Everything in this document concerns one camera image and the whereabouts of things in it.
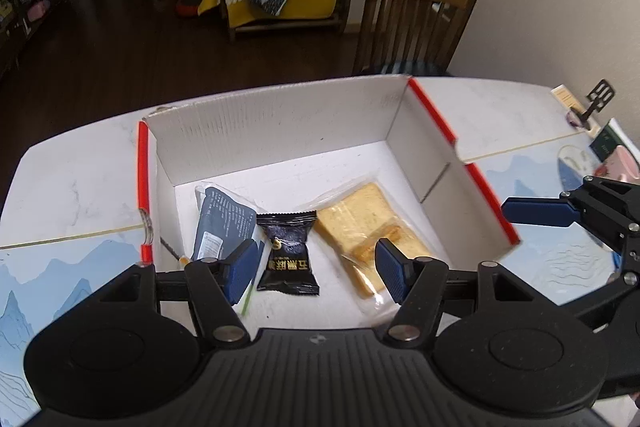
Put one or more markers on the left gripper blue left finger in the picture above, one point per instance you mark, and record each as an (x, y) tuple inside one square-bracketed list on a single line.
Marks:
[(216, 287)]

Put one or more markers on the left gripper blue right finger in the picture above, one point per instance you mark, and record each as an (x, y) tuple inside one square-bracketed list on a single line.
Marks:
[(417, 286)]

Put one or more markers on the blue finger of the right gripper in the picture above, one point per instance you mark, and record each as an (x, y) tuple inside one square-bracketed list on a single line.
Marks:
[(549, 212)]

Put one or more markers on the pink gift box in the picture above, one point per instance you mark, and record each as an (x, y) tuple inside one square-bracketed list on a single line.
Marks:
[(620, 166)]

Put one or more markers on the dark blue sachet packet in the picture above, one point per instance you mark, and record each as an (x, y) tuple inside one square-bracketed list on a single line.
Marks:
[(224, 222)]

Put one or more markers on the black snack packet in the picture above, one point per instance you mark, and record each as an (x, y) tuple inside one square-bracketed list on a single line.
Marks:
[(288, 268)]

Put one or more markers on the wrapped yellow biscuit pack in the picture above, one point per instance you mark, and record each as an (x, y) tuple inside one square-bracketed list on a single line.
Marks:
[(353, 223)]

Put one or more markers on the red and white cardboard box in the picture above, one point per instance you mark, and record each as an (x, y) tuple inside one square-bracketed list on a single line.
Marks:
[(302, 146)]

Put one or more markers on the wooden dining chair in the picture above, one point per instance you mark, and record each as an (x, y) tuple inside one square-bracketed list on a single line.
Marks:
[(406, 37)]

